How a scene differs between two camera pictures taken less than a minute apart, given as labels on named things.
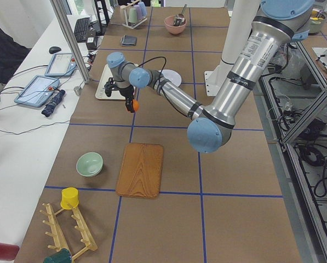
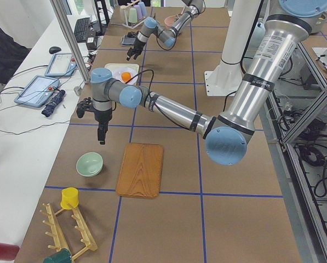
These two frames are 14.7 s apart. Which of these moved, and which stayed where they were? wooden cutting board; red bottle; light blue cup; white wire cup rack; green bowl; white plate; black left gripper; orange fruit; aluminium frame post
Moved: orange fruit; white plate; black left gripper
Stayed: white wire cup rack; wooden cutting board; light blue cup; green bowl; red bottle; aluminium frame post
